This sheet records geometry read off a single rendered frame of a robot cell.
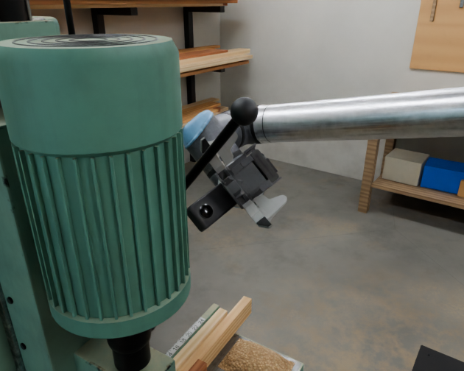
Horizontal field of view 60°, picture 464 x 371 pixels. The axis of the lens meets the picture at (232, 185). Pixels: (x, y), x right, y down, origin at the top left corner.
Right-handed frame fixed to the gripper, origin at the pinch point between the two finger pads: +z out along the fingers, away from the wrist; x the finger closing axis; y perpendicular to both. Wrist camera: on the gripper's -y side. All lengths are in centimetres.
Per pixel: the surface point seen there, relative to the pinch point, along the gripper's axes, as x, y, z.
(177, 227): 0.3, -8.0, 8.8
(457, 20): -6, 208, -236
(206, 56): -110, 54, -277
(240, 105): -6.6, 6.5, 7.0
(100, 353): 7.6, -30.2, -5.2
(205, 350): 20.6, -22.6, -22.7
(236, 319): 21.3, -15.8, -30.7
